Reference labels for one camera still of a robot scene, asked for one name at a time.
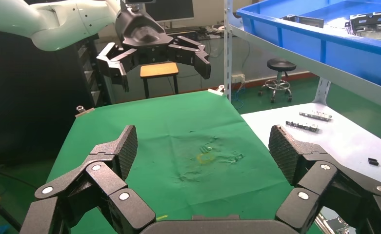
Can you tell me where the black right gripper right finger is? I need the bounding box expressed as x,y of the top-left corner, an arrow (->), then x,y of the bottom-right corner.
268,124 -> 381,234

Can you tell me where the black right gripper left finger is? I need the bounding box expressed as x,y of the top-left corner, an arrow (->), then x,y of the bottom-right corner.
20,124 -> 157,234

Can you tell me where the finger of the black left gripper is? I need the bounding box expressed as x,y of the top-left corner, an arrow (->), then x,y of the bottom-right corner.
167,35 -> 211,80
96,42 -> 139,93

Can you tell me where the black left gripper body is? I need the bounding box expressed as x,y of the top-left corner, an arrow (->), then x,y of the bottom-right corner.
115,9 -> 175,65

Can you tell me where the stamped sheet metal plate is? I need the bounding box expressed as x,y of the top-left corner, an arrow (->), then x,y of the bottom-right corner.
345,9 -> 381,35
281,14 -> 325,29

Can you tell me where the black keyboard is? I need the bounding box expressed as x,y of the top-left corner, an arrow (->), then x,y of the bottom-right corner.
164,26 -> 208,35

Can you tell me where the wooden stool with black legs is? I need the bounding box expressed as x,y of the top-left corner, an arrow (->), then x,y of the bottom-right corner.
140,62 -> 180,99

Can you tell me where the black computer monitor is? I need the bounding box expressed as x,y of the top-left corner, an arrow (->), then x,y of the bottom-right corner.
145,0 -> 195,30

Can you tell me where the silver binder clip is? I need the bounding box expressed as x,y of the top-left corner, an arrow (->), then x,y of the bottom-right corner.
207,84 -> 226,97
75,105 -> 96,118

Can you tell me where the green table cloth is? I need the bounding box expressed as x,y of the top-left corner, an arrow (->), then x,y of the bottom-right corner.
46,90 -> 322,234

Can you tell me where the black equipment cabinet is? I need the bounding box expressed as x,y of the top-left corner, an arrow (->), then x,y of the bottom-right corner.
0,28 -> 112,167

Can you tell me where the black swivel stool chrome base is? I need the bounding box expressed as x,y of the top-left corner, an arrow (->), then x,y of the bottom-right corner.
258,58 -> 297,104

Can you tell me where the white metal shelf board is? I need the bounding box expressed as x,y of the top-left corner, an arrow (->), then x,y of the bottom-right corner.
229,24 -> 381,114

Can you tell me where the blue plastic bin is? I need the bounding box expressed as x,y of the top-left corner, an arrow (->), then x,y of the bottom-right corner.
235,0 -> 381,93

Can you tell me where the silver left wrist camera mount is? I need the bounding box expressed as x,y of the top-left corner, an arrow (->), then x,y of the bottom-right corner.
120,0 -> 156,12

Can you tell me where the white perforated shelf post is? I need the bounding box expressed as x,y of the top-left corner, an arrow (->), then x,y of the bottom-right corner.
313,77 -> 331,106
223,0 -> 235,101

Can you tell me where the silver metal connector bracket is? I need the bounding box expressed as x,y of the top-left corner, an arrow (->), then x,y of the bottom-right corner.
285,120 -> 320,133
299,111 -> 333,122

